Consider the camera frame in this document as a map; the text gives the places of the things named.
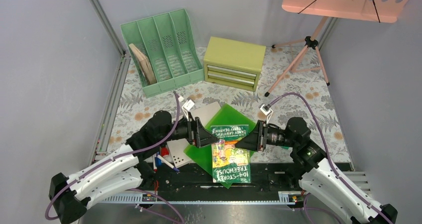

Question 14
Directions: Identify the green Treehouse book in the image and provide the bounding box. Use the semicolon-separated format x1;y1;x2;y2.
211;124;251;186

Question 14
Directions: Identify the floral table mat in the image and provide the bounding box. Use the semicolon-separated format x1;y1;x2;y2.
107;48;352;163

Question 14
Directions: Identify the white red marker pen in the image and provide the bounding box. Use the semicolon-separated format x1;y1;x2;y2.
153;154;157;172

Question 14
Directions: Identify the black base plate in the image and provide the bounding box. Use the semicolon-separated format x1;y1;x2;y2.
140;163;302;202

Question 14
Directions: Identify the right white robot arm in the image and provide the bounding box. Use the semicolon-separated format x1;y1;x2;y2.
235;117;398;224

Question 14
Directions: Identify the white perforated board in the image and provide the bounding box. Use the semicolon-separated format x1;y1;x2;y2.
167;102;221;169

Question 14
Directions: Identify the aluminium rail frame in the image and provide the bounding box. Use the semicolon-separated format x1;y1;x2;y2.
67;0;132;224

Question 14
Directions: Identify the purple cartoon book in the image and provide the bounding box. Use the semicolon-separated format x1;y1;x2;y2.
129;43;157;85

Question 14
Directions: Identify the white blue marker pen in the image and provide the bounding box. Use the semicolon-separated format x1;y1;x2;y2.
157;154;180;172

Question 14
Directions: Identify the mint green file organizer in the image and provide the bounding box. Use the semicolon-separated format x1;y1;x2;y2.
120;8;205;98

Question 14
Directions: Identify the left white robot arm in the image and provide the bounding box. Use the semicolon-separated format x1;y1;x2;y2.
45;111;218;224

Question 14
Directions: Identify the green clip file folder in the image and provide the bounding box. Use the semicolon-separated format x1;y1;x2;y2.
185;104;255;188

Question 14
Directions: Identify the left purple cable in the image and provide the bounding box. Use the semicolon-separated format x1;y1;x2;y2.
44;91;185;221

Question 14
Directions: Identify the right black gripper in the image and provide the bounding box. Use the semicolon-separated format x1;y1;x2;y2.
235;119;298;151

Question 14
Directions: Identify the pink music stand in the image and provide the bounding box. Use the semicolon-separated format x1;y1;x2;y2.
265;0;409;97

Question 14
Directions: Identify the red black stamp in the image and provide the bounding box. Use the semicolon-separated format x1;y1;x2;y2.
160;147;169;158

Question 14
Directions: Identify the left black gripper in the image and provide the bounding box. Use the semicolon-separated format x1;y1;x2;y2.
158;112;219;148

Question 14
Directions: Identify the yellow-green drawer cabinet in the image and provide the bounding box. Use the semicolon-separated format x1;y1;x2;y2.
203;36;266;92

